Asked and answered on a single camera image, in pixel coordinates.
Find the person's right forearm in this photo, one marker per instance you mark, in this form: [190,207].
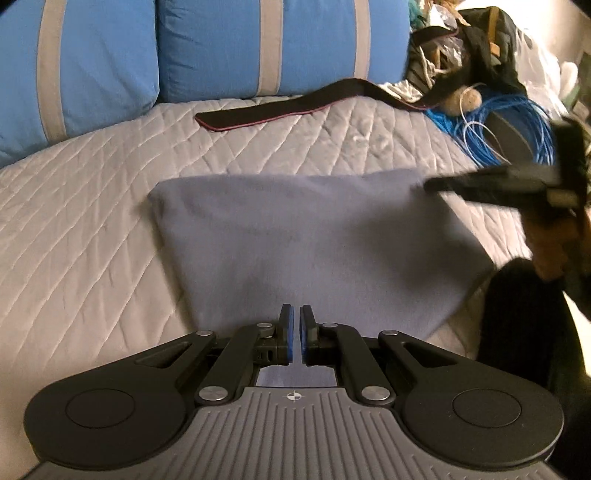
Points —
[521,323]

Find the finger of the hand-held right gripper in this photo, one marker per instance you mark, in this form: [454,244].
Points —
[489,182]

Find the black bag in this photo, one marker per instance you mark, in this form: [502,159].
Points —
[498,60]

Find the grey quilted bedspread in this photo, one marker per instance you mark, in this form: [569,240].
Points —
[92,230]

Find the white plastic bag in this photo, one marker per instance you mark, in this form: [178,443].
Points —
[540,69]

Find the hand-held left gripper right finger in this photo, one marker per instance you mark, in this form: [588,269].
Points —
[304,337]

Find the beige plush toy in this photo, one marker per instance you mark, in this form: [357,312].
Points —
[466,99]

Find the blue pillow with grey stripes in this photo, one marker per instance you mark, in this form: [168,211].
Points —
[101,60]
[217,46]

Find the grey fleece sweater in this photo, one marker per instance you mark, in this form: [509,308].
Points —
[300,240]

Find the person's right hand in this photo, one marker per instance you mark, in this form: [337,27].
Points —
[554,244]

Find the teal cloth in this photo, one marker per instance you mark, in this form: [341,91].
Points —
[418,11]

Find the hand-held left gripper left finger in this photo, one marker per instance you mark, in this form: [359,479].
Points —
[287,337]

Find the white crumpled cloth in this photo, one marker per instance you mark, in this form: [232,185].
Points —
[401,90]

